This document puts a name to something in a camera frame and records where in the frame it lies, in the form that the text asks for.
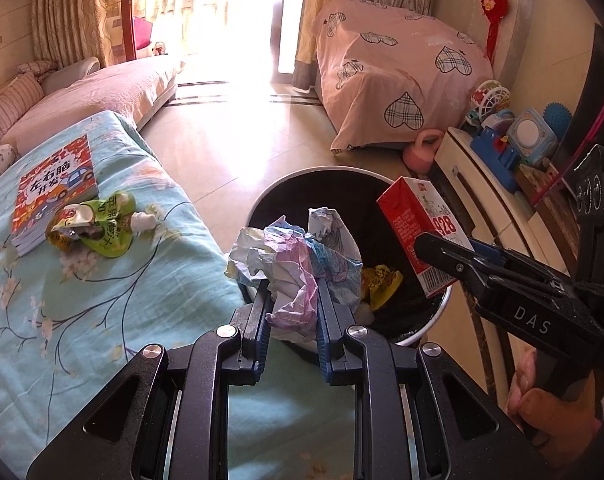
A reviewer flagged pink hoop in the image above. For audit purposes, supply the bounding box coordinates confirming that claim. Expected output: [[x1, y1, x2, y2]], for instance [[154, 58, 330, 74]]
[[532, 67, 604, 206]]

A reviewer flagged light blue toy cube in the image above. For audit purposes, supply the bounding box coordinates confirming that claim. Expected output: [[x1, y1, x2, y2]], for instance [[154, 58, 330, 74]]
[[506, 106, 557, 166]]

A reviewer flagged white cage rattle ball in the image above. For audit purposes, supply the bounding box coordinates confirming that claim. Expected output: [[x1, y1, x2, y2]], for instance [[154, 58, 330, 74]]
[[469, 80, 511, 118]]

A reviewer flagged yellow snack wrapper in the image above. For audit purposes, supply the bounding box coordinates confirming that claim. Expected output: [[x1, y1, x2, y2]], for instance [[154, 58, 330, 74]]
[[361, 266, 403, 311]]

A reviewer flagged pink striped pillow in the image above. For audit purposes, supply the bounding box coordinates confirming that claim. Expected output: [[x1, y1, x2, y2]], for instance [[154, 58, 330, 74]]
[[0, 72, 45, 143]]

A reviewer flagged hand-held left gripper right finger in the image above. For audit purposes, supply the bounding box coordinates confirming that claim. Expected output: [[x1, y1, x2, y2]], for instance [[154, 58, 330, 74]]
[[316, 277, 550, 480]]

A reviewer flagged black trash bin white rim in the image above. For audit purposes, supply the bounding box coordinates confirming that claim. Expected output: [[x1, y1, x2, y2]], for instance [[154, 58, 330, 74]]
[[245, 166, 453, 356]]

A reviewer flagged pink sofa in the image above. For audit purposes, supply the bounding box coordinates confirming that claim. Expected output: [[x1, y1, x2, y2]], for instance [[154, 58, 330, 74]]
[[0, 55, 185, 161]]

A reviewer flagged white low cabinet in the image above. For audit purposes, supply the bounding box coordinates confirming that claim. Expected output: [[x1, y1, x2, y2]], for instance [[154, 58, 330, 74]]
[[432, 127, 582, 411]]

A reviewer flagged blue toy truck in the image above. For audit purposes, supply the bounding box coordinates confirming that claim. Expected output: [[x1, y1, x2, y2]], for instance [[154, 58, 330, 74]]
[[470, 127, 520, 193]]

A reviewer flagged person's right hand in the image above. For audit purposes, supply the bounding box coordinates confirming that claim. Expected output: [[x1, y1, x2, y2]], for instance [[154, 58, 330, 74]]
[[506, 347, 603, 456]]

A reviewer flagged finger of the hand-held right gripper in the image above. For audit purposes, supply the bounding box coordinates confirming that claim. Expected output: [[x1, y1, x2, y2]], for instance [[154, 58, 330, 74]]
[[469, 239, 572, 286], [414, 231, 487, 291]]

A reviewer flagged pink heart-print cover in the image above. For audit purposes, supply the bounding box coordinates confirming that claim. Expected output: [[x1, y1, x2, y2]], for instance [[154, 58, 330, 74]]
[[314, 0, 495, 152]]

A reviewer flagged black television screen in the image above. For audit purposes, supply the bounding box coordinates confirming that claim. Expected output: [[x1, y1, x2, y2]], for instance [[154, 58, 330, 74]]
[[556, 25, 604, 186]]

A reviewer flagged wooden toy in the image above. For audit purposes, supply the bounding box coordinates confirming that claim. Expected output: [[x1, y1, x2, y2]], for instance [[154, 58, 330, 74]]
[[514, 160, 565, 206]]

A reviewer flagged blue spiky ball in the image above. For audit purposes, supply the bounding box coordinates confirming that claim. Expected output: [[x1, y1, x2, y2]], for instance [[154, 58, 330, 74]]
[[542, 102, 575, 136]]

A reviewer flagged pink plaid pillow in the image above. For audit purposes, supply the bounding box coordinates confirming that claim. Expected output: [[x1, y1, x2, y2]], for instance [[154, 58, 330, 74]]
[[16, 60, 58, 77]]

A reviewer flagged pink toy kettlebell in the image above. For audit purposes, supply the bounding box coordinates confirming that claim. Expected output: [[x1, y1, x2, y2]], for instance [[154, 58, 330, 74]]
[[403, 129, 445, 173]]

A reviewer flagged colourful children's book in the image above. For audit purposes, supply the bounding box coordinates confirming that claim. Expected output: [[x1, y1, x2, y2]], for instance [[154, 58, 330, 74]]
[[9, 135, 99, 256]]

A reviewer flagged red drink carton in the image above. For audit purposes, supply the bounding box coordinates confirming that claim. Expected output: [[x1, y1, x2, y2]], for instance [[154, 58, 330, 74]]
[[377, 176, 475, 297]]

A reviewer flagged magenta cloth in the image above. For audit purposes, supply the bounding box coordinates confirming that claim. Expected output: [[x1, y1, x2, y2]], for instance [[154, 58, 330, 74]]
[[134, 17, 155, 51]]

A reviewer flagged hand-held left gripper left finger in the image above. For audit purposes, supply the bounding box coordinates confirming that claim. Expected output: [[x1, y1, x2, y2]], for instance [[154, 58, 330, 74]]
[[26, 280, 273, 480]]

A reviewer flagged drawing paper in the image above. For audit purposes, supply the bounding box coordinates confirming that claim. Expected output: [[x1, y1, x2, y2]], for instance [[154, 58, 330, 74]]
[[225, 206, 365, 343]]

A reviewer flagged red heart hanging ornament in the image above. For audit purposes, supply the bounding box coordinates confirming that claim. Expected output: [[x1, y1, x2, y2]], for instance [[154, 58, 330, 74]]
[[479, 0, 515, 61]]

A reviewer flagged green snack wrapper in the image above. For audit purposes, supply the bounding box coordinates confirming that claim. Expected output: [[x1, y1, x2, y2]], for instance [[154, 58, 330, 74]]
[[47, 191, 135, 259]]

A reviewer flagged red wooden post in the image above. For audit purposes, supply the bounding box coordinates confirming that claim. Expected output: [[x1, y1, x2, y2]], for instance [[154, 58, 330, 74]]
[[119, 0, 139, 63]]

